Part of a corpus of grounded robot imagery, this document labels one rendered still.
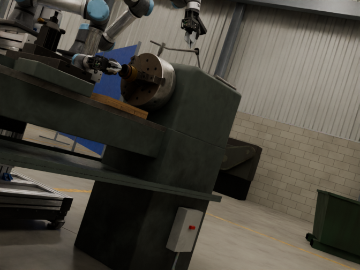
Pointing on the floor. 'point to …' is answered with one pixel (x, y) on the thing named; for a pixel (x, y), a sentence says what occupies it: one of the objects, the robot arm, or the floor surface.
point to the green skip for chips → (336, 226)
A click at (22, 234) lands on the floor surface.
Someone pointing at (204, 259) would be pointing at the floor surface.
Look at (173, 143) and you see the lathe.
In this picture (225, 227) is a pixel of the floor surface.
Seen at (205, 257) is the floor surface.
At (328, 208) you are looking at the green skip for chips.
